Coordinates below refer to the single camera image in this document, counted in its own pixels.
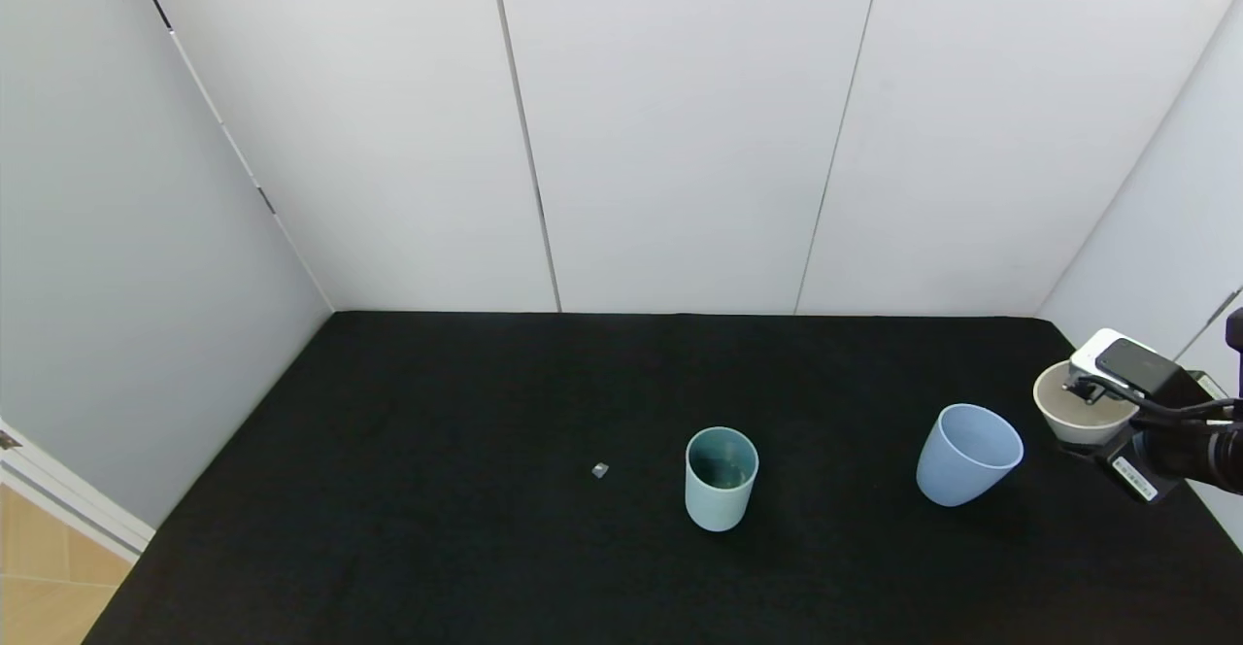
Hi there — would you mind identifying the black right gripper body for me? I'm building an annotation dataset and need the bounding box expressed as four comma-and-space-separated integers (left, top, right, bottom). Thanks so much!
1095, 369, 1230, 506

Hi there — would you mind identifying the beige plastic cup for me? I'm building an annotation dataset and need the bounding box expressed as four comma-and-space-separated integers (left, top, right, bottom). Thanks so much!
1032, 360, 1139, 447

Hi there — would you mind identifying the light blue plastic cup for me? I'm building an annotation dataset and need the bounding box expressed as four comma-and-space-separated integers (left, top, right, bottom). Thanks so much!
916, 403, 1025, 508

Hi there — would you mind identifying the light teal plastic cup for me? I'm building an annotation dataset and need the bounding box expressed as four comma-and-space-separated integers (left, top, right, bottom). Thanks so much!
685, 426, 760, 533

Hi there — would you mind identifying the black table cloth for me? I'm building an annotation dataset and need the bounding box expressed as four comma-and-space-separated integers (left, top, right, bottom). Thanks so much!
83, 311, 1243, 645

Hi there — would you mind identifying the white baseboard strip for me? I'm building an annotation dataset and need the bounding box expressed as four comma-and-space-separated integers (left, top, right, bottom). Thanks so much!
0, 420, 156, 563

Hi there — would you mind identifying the black camera cable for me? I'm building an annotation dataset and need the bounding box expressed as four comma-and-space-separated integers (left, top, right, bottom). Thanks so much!
1063, 378, 1239, 424

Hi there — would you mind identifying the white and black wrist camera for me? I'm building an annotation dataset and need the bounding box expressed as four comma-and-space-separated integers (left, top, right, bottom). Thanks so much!
1068, 328, 1215, 405

